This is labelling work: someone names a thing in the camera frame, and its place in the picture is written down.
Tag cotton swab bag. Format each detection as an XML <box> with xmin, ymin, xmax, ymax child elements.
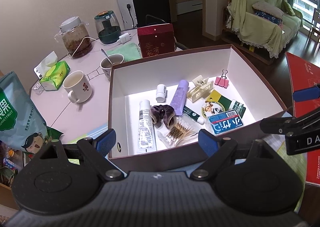
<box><xmin>156</xmin><ymin>115</ymin><xmax>201</xmax><ymax>148</ymax></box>

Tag green carded balm package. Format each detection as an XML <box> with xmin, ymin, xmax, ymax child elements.
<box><xmin>201</xmin><ymin>90</ymin><xmax>246</xmax><ymax>118</ymax></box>

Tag green ointment tube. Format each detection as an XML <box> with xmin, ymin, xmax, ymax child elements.
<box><xmin>183</xmin><ymin>106</ymin><xmax>205</xmax><ymax>125</ymax></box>

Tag white cream tube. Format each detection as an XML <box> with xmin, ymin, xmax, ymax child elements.
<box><xmin>137</xmin><ymin>100</ymin><xmax>157</xmax><ymax>154</ymax></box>

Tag purple roll bottle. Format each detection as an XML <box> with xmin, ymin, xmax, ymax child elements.
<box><xmin>170</xmin><ymin>80</ymin><xmax>189</xmax><ymax>116</ymax></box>

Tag purple velvet scrunchie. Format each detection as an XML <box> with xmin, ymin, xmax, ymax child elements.
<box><xmin>150</xmin><ymin>105</ymin><xmax>176</xmax><ymax>129</ymax></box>

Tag beige hair claw clip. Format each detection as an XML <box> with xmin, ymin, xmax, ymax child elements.
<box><xmin>187</xmin><ymin>75</ymin><xmax>214</xmax><ymax>103</ymax></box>

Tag small white bottle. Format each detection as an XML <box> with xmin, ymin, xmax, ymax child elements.
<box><xmin>156</xmin><ymin>84</ymin><xmax>167</xmax><ymax>103</ymax></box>

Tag checkered tablecloth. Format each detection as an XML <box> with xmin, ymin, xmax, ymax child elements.
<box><xmin>60</xmin><ymin>123</ymin><xmax>307</xmax><ymax>212</ymax></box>

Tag white mug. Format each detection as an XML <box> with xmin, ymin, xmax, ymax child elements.
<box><xmin>62</xmin><ymin>70</ymin><xmax>93</xmax><ymax>104</ymax></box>

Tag brown cardboard box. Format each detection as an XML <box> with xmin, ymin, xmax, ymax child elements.
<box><xmin>107</xmin><ymin>44</ymin><xmax>288</xmax><ymax>168</ymax></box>

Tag green snack bag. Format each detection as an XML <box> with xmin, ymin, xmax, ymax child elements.
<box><xmin>0</xmin><ymin>71</ymin><xmax>63</xmax><ymax>154</ymax></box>

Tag cup with spoon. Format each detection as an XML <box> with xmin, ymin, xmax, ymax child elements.
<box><xmin>100</xmin><ymin>49</ymin><xmax>124</xmax><ymax>80</ymax></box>

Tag green tissue pack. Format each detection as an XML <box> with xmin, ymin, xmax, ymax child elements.
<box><xmin>34</xmin><ymin>51</ymin><xmax>70</xmax><ymax>91</ymax></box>

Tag green cloth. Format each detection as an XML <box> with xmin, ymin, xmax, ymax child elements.
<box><xmin>107</xmin><ymin>42</ymin><xmax>142</xmax><ymax>62</ymax></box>

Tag glass jar white lid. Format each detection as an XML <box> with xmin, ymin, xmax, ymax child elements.
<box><xmin>54</xmin><ymin>16</ymin><xmax>93</xmax><ymax>59</ymax></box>

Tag green humidifier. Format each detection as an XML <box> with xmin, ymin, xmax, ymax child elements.
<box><xmin>94</xmin><ymin>10</ymin><xmax>121</xmax><ymax>44</ymax></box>

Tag red gift box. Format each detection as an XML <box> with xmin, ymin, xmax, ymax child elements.
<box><xmin>137</xmin><ymin>23</ymin><xmax>175</xmax><ymax>58</ymax></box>

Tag black mini fridge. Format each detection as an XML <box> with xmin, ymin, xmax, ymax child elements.
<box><xmin>117</xmin><ymin>0</ymin><xmax>171</xmax><ymax>30</ymax></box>

